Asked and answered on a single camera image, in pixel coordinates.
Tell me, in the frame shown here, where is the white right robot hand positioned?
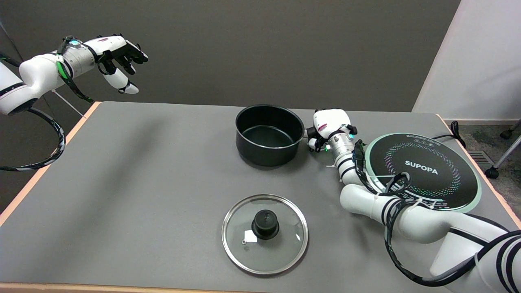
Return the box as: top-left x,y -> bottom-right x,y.
306,108 -> 358,153

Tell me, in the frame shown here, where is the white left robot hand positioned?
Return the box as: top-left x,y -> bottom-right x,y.
84,34 -> 149,95

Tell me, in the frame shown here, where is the black cooking pot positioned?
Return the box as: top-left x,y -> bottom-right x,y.
235,104 -> 311,167

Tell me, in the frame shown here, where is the glass pot lid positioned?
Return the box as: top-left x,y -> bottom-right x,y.
222,194 -> 309,276

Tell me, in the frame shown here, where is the green induction cooker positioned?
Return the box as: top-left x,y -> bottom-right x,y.
364,132 -> 482,213

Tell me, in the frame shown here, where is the floor vent grille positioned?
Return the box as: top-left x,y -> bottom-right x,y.
468,151 -> 495,165

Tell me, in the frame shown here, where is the grey chair leg with castor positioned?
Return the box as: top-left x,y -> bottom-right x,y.
484,136 -> 521,179

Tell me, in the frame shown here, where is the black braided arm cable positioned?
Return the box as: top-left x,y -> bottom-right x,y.
0,107 -> 66,172
352,140 -> 521,287

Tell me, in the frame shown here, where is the black cooker power cord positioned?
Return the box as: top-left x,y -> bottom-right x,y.
432,120 -> 467,149

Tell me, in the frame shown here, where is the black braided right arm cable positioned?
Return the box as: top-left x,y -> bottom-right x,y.
352,140 -> 521,287

